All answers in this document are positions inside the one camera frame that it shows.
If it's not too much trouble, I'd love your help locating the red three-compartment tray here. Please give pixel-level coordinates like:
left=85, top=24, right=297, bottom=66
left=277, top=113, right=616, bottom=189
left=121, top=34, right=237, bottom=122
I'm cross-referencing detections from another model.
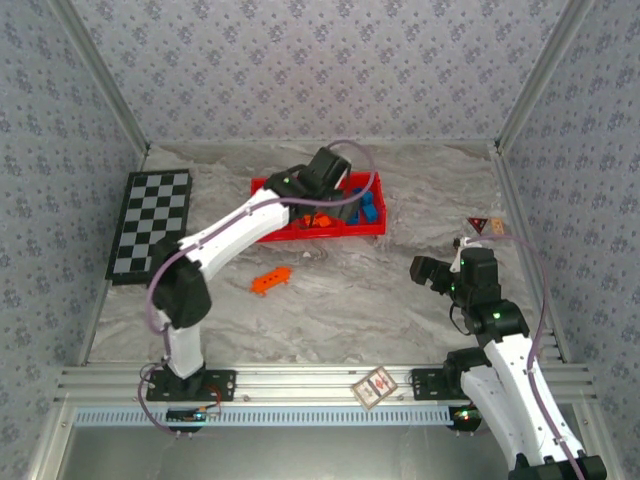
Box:
left=249, top=171, right=389, bottom=244

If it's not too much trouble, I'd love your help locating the orange holed lego plate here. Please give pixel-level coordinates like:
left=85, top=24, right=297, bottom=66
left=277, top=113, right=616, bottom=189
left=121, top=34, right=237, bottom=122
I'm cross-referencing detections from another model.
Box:
left=249, top=267, right=294, bottom=296

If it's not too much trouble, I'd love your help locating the right circuit board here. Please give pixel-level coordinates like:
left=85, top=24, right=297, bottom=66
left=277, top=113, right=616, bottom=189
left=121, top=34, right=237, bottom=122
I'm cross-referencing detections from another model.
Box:
left=451, top=405, right=484, bottom=425

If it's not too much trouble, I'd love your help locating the circuit board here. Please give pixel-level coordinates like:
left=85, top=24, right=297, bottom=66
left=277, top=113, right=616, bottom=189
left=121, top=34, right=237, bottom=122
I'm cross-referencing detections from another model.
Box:
left=451, top=405, right=484, bottom=425
left=166, top=407, right=222, bottom=425

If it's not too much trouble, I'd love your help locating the black grey checkerboard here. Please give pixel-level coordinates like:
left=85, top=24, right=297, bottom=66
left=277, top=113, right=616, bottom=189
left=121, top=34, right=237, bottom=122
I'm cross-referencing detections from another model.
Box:
left=105, top=168, right=194, bottom=286

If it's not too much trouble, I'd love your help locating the left circuit board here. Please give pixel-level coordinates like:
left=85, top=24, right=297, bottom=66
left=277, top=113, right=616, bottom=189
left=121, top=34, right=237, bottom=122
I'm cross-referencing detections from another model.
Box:
left=166, top=407, right=222, bottom=425

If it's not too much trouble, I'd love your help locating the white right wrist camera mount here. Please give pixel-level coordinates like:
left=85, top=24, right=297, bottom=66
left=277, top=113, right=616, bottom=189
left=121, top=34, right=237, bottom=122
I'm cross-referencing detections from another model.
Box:
left=451, top=236, right=475, bottom=274

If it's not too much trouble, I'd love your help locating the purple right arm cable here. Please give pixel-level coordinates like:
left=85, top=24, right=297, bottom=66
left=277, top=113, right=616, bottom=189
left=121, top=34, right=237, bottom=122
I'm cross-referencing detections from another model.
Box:
left=464, top=234, right=589, bottom=480

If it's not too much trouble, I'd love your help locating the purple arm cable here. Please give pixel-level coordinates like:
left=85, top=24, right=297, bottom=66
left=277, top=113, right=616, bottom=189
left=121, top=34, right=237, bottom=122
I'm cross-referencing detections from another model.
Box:
left=137, top=139, right=377, bottom=437
left=464, top=234, right=589, bottom=480

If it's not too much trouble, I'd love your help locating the aluminium side rail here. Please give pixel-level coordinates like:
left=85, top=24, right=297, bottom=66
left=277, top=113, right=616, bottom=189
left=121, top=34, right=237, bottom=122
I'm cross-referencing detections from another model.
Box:
left=492, top=144, right=572, bottom=362

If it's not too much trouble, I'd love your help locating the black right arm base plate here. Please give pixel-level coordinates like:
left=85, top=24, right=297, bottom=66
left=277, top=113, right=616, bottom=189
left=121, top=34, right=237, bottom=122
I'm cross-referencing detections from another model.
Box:
left=410, top=367, right=471, bottom=401

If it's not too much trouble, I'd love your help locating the small card on rail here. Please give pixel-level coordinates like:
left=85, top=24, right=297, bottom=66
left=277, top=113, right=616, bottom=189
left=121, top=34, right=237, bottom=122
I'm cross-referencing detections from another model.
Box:
left=351, top=366, right=400, bottom=411

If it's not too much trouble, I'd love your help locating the aluminium front rail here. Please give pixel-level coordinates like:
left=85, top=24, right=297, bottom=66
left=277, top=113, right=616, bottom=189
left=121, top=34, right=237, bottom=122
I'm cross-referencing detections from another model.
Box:
left=53, top=363, right=599, bottom=405

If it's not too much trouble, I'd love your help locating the slotted blue cable duct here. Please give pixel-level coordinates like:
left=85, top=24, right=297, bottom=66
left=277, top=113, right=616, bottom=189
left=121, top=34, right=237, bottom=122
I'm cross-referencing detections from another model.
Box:
left=73, top=405, right=457, bottom=428

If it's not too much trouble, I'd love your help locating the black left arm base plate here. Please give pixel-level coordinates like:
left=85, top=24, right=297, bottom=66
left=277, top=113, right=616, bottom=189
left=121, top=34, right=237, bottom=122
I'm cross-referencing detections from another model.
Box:
left=146, top=368, right=237, bottom=403

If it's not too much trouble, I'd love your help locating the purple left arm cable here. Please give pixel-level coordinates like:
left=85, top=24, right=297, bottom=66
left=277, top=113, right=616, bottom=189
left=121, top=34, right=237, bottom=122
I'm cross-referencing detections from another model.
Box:
left=137, top=139, right=377, bottom=437

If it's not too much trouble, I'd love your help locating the aluminium frame post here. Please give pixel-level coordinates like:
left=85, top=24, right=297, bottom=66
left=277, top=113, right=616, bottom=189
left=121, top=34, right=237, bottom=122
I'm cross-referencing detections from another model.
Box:
left=49, top=0, right=154, bottom=154
left=494, top=0, right=599, bottom=154

